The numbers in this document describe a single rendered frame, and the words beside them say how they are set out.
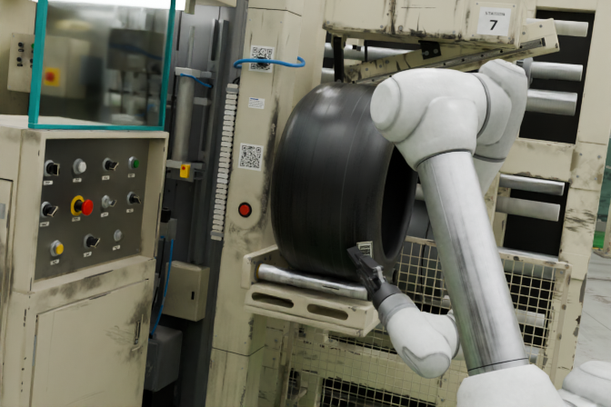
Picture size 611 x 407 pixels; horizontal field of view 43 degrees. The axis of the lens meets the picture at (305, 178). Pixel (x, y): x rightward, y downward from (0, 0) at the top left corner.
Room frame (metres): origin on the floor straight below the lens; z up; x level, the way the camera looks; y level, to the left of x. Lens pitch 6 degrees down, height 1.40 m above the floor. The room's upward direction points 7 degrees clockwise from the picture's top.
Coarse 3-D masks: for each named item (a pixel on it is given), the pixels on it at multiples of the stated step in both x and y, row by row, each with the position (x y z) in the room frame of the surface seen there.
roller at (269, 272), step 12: (264, 264) 2.17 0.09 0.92; (264, 276) 2.16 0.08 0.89; (276, 276) 2.14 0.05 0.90; (288, 276) 2.13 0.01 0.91; (300, 276) 2.12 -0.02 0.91; (312, 276) 2.11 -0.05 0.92; (324, 276) 2.11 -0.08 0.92; (312, 288) 2.11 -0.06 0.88; (324, 288) 2.09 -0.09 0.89; (336, 288) 2.08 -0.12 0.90; (348, 288) 2.07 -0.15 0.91; (360, 288) 2.06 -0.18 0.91
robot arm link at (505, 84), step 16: (496, 64) 1.46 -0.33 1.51; (512, 64) 1.49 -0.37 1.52; (480, 80) 1.43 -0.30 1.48; (496, 80) 1.44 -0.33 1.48; (512, 80) 1.44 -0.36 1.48; (496, 96) 1.42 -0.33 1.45; (512, 96) 1.44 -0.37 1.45; (496, 112) 1.42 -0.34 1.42; (512, 112) 1.45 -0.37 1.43; (496, 128) 1.44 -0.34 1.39; (512, 128) 1.47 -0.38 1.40; (480, 144) 1.47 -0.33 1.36; (496, 144) 1.47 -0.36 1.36; (512, 144) 1.50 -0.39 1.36
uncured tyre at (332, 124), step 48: (336, 96) 2.11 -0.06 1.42; (288, 144) 2.03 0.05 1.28; (336, 144) 1.99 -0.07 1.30; (384, 144) 2.00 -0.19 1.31; (288, 192) 2.00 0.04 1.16; (336, 192) 1.96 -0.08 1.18; (384, 192) 2.49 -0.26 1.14; (288, 240) 2.04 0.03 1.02; (336, 240) 1.98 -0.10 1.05; (384, 240) 2.41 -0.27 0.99
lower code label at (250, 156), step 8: (240, 144) 2.28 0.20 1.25; (248, 144) 2.27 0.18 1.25; (240, 152) 2.28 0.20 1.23; (248, 152) 2.27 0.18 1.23; (256, 152) 2.26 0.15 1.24; (240, 160) 2.28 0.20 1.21; (248, 160) 2.27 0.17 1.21; (256, 160) 2.26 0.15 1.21; (248, 168) 2.27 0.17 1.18; (256, 168) 2.26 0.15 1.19
